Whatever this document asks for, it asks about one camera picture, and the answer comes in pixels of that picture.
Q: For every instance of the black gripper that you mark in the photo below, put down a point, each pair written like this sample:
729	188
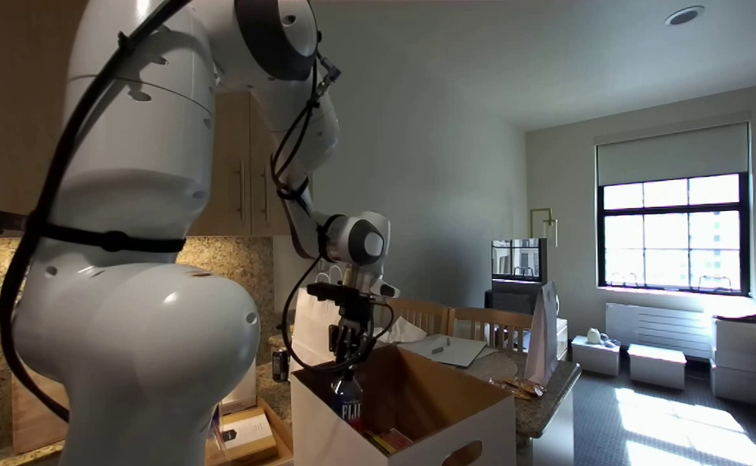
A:
354	325

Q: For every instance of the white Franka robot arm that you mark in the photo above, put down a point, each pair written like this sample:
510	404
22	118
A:
135	346

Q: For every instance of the large open cardboard box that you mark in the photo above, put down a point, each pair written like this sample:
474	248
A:
482	430

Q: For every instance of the white floor box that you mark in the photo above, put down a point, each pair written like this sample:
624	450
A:
596	359
657	369

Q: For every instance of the crumpled white tissue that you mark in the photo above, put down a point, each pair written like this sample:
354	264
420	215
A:
408	333

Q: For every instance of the dark bottle with tan cap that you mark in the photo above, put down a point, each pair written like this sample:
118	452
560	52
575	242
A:
280	367

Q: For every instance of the wooden dining chair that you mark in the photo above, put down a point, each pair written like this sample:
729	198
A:
420	308
490	316

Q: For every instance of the grey notebook with pen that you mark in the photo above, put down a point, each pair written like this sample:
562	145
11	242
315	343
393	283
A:
457	354

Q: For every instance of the shallow cardboard bottle tray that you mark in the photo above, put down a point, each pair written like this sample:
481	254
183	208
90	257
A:
250	444

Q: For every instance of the wooden dining table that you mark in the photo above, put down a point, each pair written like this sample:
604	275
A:
543	404

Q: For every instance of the thin metal floor stand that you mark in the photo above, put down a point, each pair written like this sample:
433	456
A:
552	223

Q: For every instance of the white radiator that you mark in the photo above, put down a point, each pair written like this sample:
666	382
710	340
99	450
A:
659	330

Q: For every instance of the black framed window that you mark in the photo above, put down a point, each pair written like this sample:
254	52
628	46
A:
673	208

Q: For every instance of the white roller blind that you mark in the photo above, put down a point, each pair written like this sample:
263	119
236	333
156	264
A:
672	154

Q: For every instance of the stack of white boxes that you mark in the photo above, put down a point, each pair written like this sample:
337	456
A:
738	364

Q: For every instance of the round ceiling light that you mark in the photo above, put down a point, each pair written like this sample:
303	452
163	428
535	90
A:
684	17

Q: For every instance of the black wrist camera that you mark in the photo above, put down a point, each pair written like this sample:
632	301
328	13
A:
330	292

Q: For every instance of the wooden wall cabinets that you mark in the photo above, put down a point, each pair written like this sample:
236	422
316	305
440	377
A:
17	86

